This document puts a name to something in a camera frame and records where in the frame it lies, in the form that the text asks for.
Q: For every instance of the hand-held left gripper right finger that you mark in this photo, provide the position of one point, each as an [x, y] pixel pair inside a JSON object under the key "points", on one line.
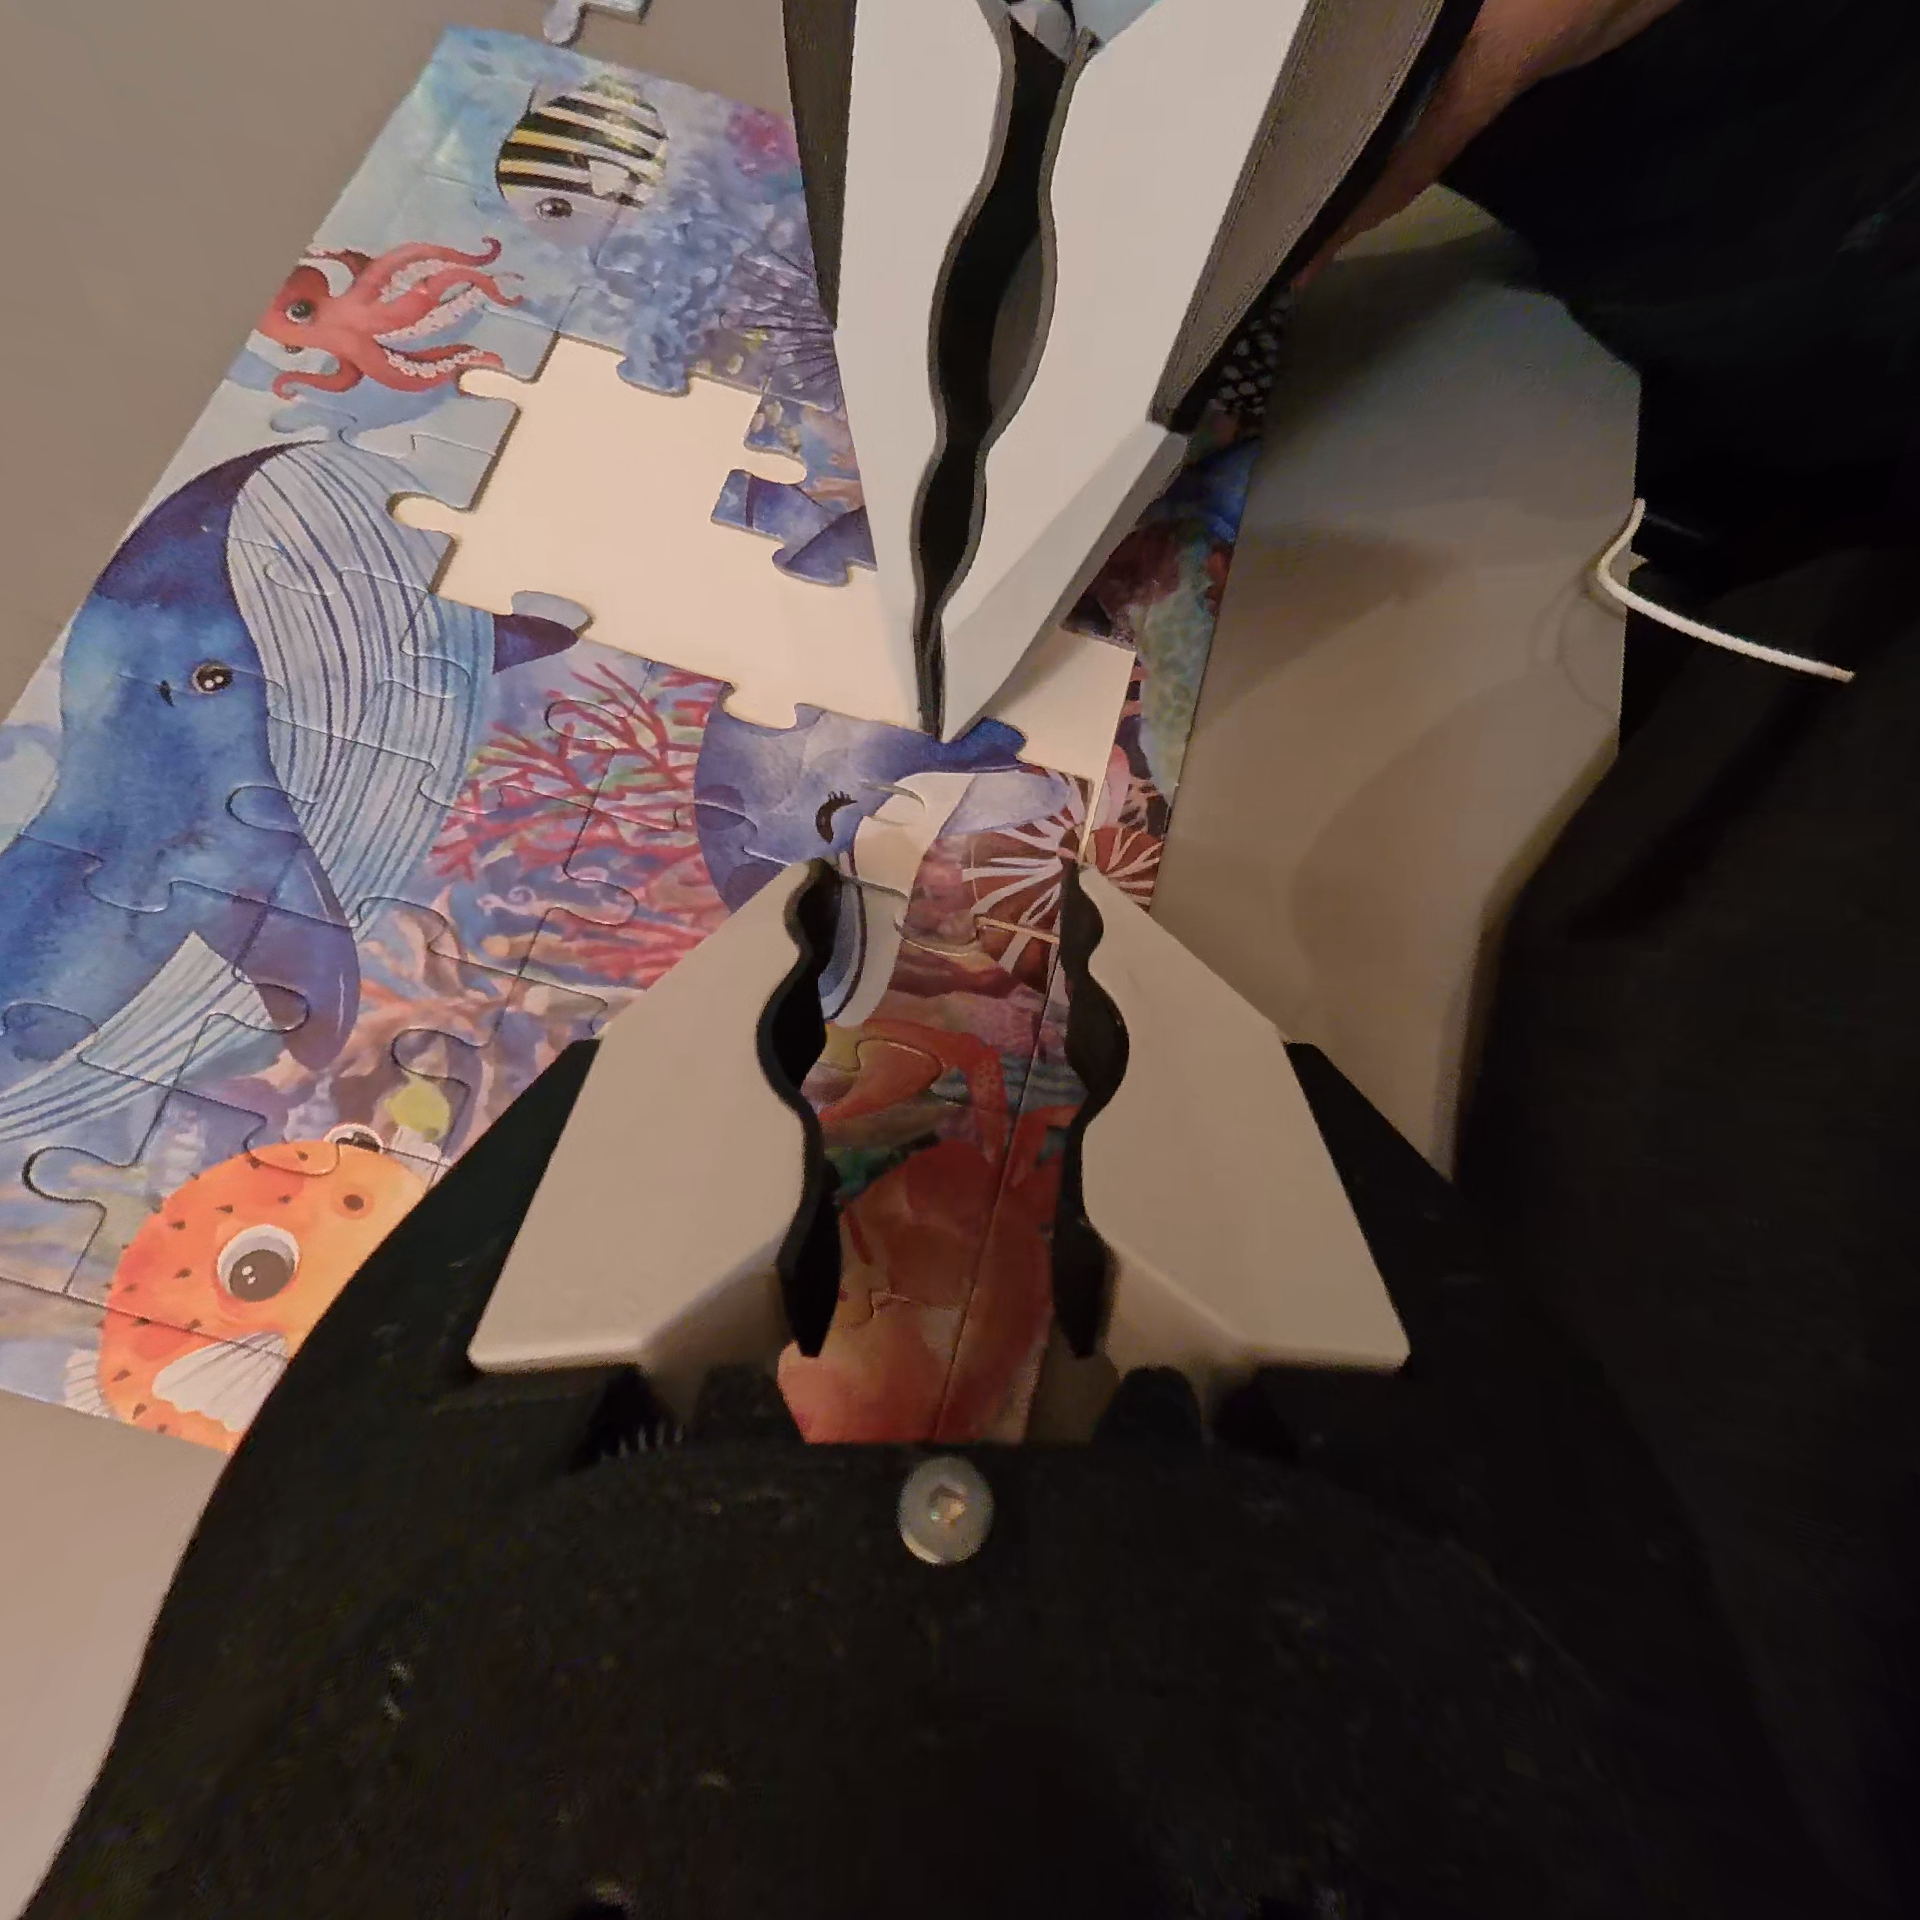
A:
{"points": [[1244, 1201]]}

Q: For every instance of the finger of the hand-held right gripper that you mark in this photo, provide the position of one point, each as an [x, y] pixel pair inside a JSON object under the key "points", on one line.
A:
{"points": [[1156, 224], [902, 224]]}

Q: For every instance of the person's right hand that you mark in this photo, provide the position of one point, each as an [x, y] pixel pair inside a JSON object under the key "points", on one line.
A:
{"points": [[1500, 90]]}

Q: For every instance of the blue lilac puzzle piece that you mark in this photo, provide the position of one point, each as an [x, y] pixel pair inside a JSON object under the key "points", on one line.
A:
{"points": [[593, 15]]}

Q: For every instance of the assembled sea jigsaw puzzle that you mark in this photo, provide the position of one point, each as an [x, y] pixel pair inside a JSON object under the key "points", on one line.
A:
{"points": [[224, 750]]}

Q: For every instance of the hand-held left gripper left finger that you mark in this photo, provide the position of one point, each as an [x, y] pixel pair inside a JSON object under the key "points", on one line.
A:
{"points": [[645, 1185]]}

